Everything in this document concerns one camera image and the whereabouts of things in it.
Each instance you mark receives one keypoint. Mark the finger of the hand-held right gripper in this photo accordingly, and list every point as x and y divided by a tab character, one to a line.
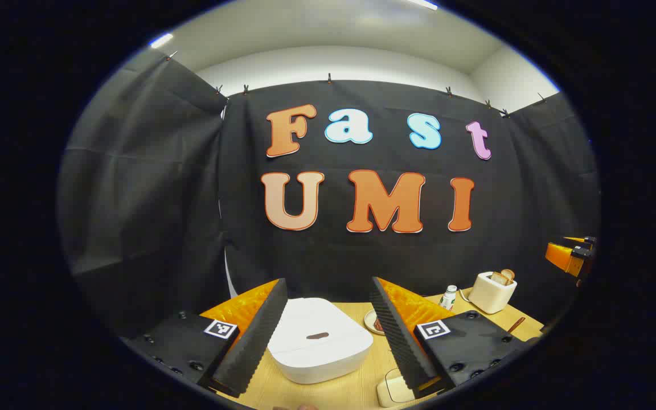
581	240
564	257

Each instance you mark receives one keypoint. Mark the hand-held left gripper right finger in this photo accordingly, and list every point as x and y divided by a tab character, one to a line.
399	341

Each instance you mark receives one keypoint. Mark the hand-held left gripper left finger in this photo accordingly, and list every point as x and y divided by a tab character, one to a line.
251	341

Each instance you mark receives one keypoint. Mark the white rice cooker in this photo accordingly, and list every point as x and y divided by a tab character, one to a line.
316	356

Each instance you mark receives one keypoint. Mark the wooden spoon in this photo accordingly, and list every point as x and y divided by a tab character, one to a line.
516	325

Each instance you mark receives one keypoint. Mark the red meat piece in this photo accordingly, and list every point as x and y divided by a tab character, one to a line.
378	325

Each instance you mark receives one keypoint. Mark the white plate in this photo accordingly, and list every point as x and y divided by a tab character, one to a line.
369	320

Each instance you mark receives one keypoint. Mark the cream container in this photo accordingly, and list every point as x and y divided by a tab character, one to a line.
393	390

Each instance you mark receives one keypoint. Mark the toasted bread slice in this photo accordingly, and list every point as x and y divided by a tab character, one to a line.
509	275
498	278

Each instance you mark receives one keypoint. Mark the white bottle green label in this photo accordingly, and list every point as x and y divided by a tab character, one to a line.
449	299

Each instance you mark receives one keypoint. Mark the cream toaster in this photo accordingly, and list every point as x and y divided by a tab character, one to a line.
490	296

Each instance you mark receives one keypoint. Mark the black backdrop cloth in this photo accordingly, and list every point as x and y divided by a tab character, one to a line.
163	199

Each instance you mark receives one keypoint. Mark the ceiling light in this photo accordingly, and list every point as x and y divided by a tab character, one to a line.
423	4
161	40

